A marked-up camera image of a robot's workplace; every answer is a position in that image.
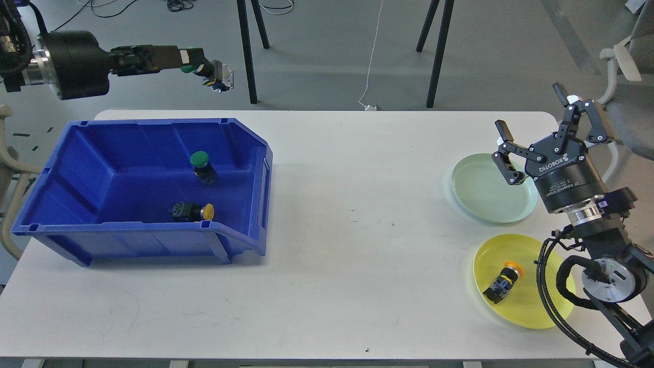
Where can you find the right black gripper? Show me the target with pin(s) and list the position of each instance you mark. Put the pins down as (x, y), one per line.
(568, 177)

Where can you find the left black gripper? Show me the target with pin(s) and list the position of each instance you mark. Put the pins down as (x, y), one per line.
(81, 67)

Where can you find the green push button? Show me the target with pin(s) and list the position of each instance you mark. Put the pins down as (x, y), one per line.
(216, 75)
(203, 169)

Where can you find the yellow push button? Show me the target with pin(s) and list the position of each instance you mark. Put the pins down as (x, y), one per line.
(190, 212)
(500, 287)

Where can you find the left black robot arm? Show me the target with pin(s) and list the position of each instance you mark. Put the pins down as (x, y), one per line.
(24, 61)

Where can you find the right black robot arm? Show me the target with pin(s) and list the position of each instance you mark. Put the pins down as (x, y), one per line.
(617, 269)

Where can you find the pale green plate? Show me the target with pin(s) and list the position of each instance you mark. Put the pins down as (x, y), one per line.
(481, 190)

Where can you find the yellow plate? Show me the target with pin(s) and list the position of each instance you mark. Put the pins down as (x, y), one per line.
(523, 305)

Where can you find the grey office chair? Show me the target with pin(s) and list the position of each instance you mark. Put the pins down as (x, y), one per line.
(627, 101)

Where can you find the left black tripod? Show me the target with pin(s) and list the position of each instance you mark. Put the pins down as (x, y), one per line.
(246, 42)

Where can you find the black tripod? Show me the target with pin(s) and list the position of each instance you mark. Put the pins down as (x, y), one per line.
(246, 42)
(440, 49)

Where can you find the blue plastic bin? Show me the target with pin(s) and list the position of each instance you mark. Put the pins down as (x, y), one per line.
(106, 191)

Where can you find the right black tripod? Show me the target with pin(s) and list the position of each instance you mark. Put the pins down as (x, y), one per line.
(440, 49)

